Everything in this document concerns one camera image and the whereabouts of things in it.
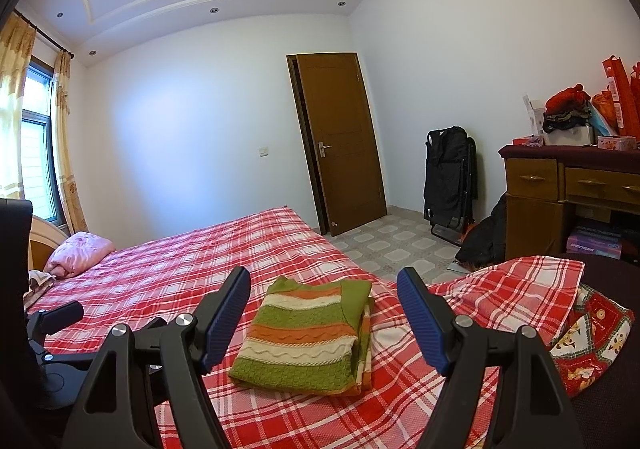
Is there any small white box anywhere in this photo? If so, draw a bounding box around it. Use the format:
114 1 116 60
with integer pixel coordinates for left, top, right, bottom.
564 125 596 146

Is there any dark curtain rod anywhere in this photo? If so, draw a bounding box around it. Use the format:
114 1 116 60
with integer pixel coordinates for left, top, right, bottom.
17 11 75 57

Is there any red plaid bed sheet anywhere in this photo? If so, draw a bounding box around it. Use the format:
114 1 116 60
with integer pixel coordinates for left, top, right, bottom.
22 206 586 449

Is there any wooden desk drawer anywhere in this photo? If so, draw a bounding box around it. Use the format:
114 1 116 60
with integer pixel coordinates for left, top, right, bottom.
565 166 640 207
505 158 560 202

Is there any wooden desk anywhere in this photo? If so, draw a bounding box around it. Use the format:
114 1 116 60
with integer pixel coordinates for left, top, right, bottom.
499 143 640 262

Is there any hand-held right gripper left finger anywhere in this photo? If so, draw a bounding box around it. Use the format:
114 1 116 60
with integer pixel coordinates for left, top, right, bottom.
61 265 252 449

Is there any red cartoon print quilt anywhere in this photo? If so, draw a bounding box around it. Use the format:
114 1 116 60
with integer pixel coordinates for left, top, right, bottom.
547 281 635 387

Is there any pink quilted pillow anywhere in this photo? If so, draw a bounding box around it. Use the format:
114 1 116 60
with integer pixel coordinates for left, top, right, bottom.
44 231 117 278

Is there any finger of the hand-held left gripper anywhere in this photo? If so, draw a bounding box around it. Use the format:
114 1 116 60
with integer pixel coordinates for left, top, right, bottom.
39 300 85 336

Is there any red clothes pile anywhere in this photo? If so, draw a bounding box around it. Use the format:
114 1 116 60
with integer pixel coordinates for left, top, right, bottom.
544 84 593 132

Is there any green striped knit sweater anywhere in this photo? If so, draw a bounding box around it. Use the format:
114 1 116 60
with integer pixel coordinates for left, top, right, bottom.
228 277 375 397

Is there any tall white box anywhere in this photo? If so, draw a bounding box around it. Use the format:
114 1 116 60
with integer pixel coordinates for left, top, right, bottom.
522 94 547 137

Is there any black folding chair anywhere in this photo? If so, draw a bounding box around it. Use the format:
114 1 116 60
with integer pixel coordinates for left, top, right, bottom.
422 126 478 247

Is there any white brown patterned pillow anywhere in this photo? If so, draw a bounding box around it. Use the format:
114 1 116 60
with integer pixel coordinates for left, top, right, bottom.
22 269 57 310

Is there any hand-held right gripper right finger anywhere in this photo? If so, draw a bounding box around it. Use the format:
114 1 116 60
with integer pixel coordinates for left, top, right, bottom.
396 266 586 449

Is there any orange gift bag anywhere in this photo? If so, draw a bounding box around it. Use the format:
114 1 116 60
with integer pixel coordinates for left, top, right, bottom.
594 86 623 130

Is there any pink printed tissue box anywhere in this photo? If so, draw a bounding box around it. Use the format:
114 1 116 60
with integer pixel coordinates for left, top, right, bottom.
597 134 637 151

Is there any tall red gift bag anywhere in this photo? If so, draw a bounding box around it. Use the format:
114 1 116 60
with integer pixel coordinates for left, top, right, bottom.
601 55 632 130

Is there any blue plastic bag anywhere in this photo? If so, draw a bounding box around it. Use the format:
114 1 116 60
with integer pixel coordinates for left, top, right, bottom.
589 101 618 136

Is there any black bag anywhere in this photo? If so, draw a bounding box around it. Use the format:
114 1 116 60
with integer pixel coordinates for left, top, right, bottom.
455 191 508 267

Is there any brown wooden door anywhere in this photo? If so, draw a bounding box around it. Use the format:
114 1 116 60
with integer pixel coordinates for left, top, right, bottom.
286 51 387 237

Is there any wooden bed headboard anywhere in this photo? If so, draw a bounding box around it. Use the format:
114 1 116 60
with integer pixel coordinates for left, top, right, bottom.
30 215 68 270

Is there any purple shoe box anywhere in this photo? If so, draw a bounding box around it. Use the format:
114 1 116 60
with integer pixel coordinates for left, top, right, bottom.
566 226 623 261

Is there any window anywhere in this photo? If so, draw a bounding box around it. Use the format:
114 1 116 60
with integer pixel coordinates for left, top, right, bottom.
20 56 66 225

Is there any yellow patterned curtain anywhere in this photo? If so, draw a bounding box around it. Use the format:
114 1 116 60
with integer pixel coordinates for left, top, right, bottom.
52 51 90 235

